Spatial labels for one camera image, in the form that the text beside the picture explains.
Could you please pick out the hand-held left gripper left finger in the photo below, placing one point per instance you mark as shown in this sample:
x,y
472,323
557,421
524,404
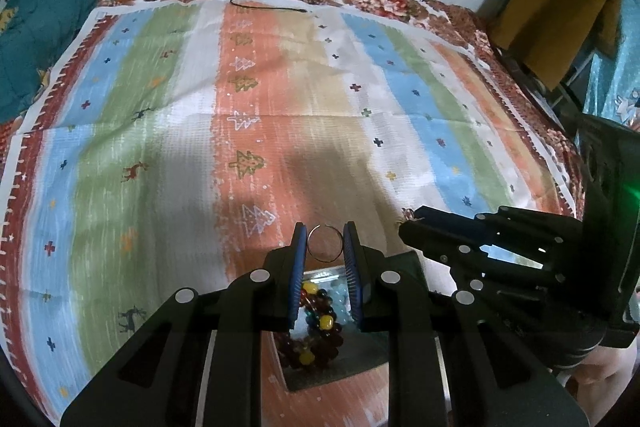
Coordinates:
x,y
297,267

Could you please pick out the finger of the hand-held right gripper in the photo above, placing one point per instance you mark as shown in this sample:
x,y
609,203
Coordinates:
x,y
530,232
450,247

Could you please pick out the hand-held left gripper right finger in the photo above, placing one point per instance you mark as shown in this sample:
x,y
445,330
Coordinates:
x,y
352,267

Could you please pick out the silver hoop earring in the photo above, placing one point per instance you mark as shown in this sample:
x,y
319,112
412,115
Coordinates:
x,y
325,226

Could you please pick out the jewelry box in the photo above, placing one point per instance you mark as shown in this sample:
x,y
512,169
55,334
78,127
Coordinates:
x,y
360,352

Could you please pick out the person's right forearm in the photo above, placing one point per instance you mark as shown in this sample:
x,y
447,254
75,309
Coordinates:
x,y
610,367

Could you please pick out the teal patterned curtain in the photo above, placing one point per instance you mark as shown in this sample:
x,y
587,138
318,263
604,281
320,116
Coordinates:
x,y
610,72

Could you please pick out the striped christmas print cloth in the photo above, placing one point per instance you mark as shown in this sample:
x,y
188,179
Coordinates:
x,y
200,132

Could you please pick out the yellow cloth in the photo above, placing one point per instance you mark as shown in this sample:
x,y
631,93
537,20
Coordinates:
x,y
555,7

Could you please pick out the teal cloth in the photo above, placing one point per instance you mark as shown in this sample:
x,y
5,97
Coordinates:
x,y
30,37

